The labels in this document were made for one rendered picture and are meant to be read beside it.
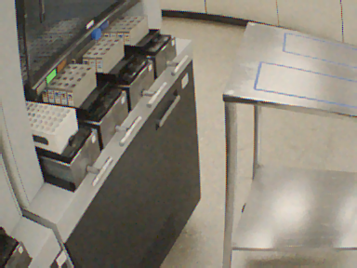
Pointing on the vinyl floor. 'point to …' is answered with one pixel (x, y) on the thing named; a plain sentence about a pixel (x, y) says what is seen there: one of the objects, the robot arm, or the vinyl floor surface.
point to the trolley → (292, 62)
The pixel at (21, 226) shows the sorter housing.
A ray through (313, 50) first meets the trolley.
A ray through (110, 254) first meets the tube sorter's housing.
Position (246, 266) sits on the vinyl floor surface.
